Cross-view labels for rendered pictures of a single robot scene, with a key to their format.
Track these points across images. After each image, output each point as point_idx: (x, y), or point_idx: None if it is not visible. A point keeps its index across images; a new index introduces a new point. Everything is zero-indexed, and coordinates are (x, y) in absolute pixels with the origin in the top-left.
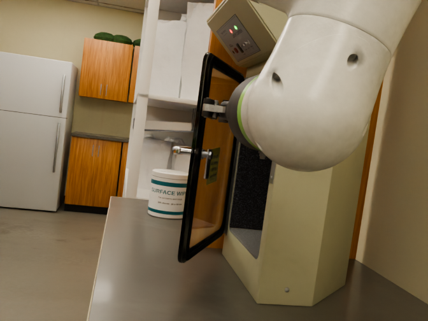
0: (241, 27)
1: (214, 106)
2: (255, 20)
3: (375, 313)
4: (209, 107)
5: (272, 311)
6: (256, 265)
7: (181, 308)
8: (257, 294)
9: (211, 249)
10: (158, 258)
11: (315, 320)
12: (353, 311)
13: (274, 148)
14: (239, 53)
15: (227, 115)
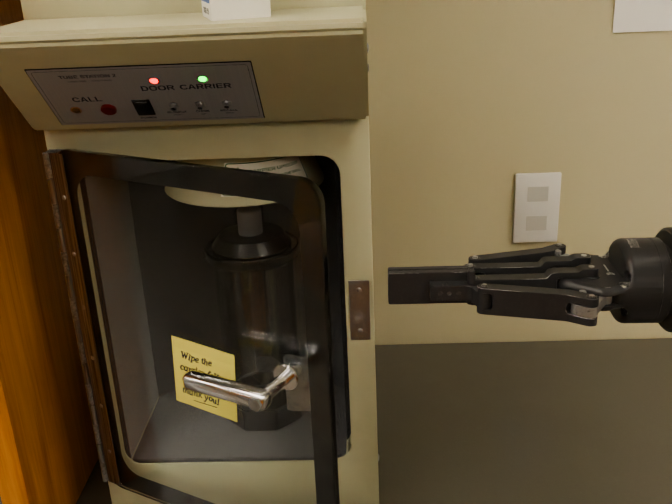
0: (241, 81)
1: (601, 302)
2: (340, 81)
3: (386, 398)
4: (598, 309)
5: (403, 494)
6: (349, 464)
7: None
8: (376, 495)
9: None
10: None
11: (423, 458)
12: (382, 415)
13: None
14: (119, 114)
15: (632, 307)
